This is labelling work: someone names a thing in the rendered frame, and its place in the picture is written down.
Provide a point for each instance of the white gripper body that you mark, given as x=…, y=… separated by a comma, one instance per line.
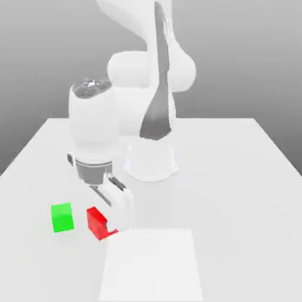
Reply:
x=116, y=198

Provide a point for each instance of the small red cube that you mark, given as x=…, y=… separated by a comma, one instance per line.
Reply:
x=95, y=221

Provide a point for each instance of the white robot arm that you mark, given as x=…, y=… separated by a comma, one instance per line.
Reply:
x=94, y=122

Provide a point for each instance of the small green cube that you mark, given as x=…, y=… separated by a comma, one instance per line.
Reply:
x=62, y=218

